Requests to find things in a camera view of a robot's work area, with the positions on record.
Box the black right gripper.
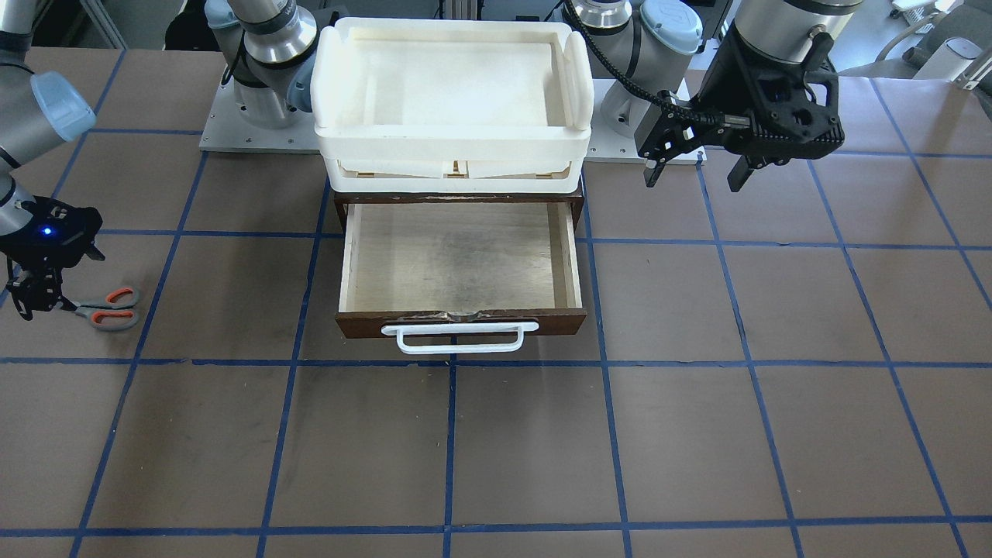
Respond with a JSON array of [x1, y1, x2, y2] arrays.
[[1, 200, 105, 322]]

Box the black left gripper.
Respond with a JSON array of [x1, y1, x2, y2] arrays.
[[644, 33, 846, 193]]

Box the grey orange scissors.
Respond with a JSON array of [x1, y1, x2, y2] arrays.
[[74, 287, 141, 332]]

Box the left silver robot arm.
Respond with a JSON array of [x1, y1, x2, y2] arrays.
[[561, 1, 859, 193]]

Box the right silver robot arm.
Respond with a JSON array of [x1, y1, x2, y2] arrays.
[[1, 1, 320, 328]]

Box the dark brown drawer cabinet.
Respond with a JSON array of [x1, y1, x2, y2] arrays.
[[332, 179, 585, 229]]

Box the white plastic tray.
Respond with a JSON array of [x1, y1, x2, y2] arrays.
[[311, 17, 594, 194]]

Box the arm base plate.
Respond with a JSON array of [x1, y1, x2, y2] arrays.
[[585, 69, 708, 166], [199, 78, 319, 154]]

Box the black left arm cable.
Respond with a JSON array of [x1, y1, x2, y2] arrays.
[[561, 0, 751, 128]]

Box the wooden drawer with white handle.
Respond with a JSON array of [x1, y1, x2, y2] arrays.
[[336, 201, 587, 354]]

